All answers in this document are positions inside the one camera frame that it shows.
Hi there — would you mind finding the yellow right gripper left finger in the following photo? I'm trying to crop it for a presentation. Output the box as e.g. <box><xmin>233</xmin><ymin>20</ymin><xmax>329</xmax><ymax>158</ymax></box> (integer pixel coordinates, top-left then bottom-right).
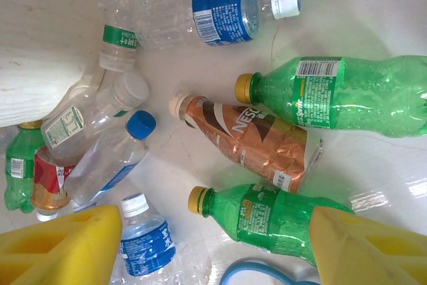
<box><xmin>0</xmin><ymin>204</ymin><xmax>121</xmax><ymax>285</ymax></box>

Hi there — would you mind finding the small water bottle blue label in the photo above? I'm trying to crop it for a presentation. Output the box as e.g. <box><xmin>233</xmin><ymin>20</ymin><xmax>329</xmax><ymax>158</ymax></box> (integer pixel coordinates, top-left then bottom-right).
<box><xmin>109</xmin><ymin>193</ymin><xmax>177</xmax><ymax>285</ymax></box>

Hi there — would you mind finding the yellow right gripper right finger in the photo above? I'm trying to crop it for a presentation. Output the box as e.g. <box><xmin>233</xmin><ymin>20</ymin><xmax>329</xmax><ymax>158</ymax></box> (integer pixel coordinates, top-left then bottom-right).
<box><xmin>310</xmin><ymin>206</ymin><xmax>427</xmax><ymax>285</ymax></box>

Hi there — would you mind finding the small green Sprite bottle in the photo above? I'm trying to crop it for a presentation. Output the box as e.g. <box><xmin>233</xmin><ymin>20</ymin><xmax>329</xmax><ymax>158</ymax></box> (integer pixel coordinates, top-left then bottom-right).
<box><xmin>3</xmin><ymin>120</ymin><xmax>45</xmax><ymax>214</ymax></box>

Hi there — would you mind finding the clear bottle green neck band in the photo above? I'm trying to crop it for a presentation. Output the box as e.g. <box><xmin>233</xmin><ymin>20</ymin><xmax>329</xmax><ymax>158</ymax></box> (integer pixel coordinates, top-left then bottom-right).
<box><xmin>97</xmin><ymin>0</ymin><xmax>167</xmax><ymax>73</ymax></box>

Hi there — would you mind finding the clear bottle large blue label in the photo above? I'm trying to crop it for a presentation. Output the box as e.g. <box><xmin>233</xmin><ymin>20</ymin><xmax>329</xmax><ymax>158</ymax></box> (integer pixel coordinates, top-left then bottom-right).
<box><xmin>136</xmin><ymin>0</ymin><xmax>304</xmax><ymax>49</ymax></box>

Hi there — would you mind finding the clear bottle white green label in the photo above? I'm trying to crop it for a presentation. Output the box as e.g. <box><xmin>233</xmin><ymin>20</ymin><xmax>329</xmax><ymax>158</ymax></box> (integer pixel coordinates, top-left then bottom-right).
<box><xmin>39</xmin><ymin>72</ymin><xmax>150</xmax><ymax>163</ymax></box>

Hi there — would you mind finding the large green Sprite bottle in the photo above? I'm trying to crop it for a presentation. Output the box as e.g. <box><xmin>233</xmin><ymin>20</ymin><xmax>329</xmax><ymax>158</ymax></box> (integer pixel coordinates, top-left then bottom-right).
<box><xmin>234</xmin><ymin>55</ymin><xmax>427</xmax><ymax>139</ymax></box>

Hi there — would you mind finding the white waste bin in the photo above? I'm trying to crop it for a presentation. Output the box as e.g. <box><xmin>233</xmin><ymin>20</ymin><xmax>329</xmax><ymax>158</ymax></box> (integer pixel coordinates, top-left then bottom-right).
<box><xmin>0</xmin><ymin>0</ymin><xmax>105</xmax><ymax>129</ymax></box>

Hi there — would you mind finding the green bottle yellow cap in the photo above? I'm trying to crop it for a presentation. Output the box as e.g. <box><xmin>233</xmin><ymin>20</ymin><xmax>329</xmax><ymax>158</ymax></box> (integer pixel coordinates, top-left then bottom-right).
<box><xmin>187</xmin><ymin>183</ymin><xmax>356</xmax><ymax>268</ymax></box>

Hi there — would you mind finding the blue stethoscope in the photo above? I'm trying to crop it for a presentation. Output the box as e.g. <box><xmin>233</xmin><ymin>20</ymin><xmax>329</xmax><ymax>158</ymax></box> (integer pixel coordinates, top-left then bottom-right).
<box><xmin>220</xmin><ymin>257</ymin><xmax>323</xmax><ymax>285</ymax></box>

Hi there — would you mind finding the clear bottle blue cap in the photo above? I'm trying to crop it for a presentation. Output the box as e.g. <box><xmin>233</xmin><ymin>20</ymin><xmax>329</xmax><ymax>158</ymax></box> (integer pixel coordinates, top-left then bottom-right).
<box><xmin>62</xmin><ymin>109</ymin><xmax>157</xmax><ymax>206</ymax></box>

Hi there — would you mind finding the red label plastic bottle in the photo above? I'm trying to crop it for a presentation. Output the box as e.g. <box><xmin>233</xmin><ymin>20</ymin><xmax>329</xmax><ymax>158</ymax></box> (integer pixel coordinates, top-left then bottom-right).
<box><xmin>29</xmin><ymin>146</ymin><xmax>78</xmax><ymax>222</ymax></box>

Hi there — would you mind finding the brown Nescafe bottle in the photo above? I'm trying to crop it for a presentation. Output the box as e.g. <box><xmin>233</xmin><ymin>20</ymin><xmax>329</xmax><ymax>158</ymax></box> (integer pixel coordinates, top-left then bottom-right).
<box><xmin>168</xmin><ymin>91</ymin><xmax>324</xmax><ymax>194</ymax></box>

